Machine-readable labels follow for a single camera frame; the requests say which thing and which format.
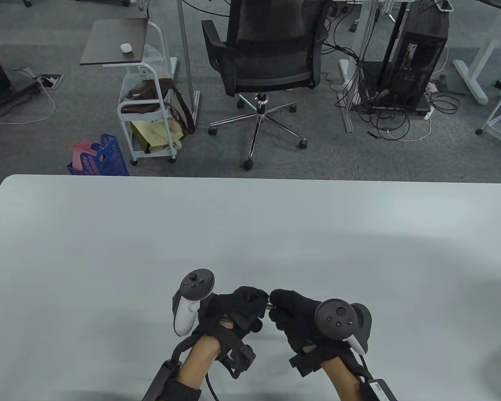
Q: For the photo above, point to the person's left hand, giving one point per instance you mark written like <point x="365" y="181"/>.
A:
<point x="234" y="307"/>

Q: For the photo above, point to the person's right hand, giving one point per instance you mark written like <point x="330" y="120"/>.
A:
<point x="296" y="317"/>

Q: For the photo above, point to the person's left forearm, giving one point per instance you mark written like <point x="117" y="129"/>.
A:
<point x="196" y="359"/>

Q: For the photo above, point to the person's right forearm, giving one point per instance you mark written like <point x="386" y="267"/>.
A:
<point x="342" y="380"/>

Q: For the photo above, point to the black forearm box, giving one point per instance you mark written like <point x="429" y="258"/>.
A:
<point x="160" y="376"/>

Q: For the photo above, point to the black labelled forearm box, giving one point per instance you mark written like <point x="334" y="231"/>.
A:
<point x="380" y="390"/>

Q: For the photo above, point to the dark grey controller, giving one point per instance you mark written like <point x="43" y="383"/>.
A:
<point x="338" y="319"/>

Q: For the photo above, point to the white and grey controller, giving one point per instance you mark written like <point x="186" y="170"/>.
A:
<point x="183" y="319"/>

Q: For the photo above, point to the blue plastic basket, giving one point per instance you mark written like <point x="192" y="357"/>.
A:
<point x="108" y="161"/>

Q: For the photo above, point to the yellow paper bag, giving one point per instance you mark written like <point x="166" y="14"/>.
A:
<point x="150" y="131"/>

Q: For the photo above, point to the white desk leg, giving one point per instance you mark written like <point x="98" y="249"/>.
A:
<point x="471" y="83"/>
<point x="346" y="104"/>

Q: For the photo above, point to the pink paper sheets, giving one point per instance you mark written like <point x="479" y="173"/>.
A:
<point x="80" y="150"/>

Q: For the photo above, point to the brown bag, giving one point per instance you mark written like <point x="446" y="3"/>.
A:
<point x="150" y="94"/>

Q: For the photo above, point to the black mesh office chair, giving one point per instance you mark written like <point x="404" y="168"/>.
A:
<point x="271" y="54"/>

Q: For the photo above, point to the clear plastic bag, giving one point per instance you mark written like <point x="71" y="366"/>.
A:
<point x="152" y="54"/>

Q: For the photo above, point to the silver metal pole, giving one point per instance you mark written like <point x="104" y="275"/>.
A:
<point x="185" y="41"/>

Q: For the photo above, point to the white earbuds case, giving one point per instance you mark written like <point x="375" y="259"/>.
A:
<point x="126" y="48"/>

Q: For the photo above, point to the black computer tower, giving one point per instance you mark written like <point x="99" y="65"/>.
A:
<point x="417" y="54"/>

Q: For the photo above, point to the white cart with brown top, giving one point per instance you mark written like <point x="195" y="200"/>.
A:
<point x="112" y="41"/>

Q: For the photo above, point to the floor socket box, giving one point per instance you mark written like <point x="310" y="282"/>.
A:
<point x="49" y="81"/>

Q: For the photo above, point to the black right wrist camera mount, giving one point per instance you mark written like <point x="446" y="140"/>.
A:
<point x="307" y="361"/>

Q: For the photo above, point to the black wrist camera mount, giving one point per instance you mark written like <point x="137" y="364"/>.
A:
<point x="307" y="361"/>
<point x="242" y="361"/>

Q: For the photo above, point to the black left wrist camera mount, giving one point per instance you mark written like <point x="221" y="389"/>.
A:
<point x="242" y="361"/>

